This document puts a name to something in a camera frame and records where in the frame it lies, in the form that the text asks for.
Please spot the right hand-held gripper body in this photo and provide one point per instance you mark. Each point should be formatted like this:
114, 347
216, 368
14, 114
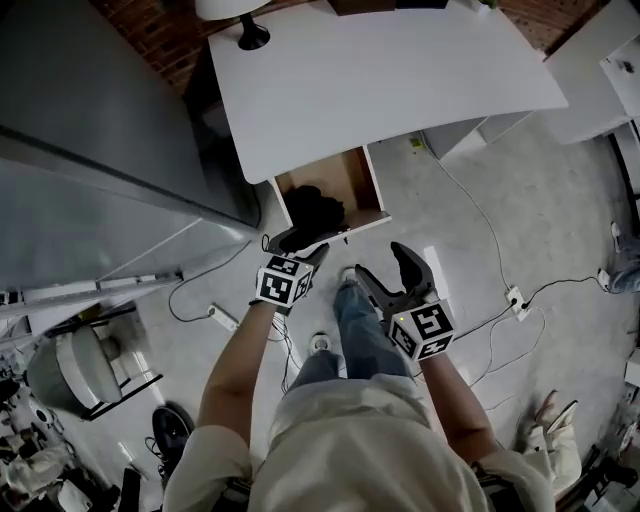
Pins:
425, 325

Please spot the person's white shoe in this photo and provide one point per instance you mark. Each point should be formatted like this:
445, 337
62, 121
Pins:
349, 275
321, 343

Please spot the grey metal cabinet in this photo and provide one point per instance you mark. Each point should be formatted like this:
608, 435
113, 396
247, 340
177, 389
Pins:
100, 165

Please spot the white lamp black base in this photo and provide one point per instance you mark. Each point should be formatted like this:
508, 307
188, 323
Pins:
250, 27

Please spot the black round floor device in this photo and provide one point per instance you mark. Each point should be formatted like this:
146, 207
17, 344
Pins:
172, 430

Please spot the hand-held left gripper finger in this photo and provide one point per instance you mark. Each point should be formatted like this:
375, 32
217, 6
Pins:
275, 241
315, 257

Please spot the long white power strip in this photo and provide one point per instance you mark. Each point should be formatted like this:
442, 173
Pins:
223, 317

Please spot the person's cream shirt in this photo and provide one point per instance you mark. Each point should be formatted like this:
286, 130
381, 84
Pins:
360, 450

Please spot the short white power strip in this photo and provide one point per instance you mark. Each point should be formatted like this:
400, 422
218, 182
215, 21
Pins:
518, 302

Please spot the person's right forearm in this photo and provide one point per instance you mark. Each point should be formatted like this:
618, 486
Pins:
452, 405

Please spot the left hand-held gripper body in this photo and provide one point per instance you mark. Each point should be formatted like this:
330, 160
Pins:
280, 287

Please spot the white table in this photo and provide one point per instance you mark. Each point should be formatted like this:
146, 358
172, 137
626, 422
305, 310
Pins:
380, 85

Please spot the black umbrella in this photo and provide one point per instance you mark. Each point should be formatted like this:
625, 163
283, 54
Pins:
315, 210

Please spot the person's blue jeans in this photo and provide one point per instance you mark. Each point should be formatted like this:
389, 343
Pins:
357, 340

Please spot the person's left forearm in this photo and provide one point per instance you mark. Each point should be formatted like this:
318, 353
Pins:
235, 370

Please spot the white flat floor box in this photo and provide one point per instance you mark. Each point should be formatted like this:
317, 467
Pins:
436, 260

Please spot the wooden drawer white front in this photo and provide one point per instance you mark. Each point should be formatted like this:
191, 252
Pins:
360, 197

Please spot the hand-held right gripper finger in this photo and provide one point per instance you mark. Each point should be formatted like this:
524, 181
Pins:
372, 287
412, 270

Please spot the white side cabinet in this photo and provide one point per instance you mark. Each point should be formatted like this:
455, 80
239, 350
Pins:
590, 75

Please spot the grey chair black frame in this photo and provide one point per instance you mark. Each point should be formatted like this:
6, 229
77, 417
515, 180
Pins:
85, 370

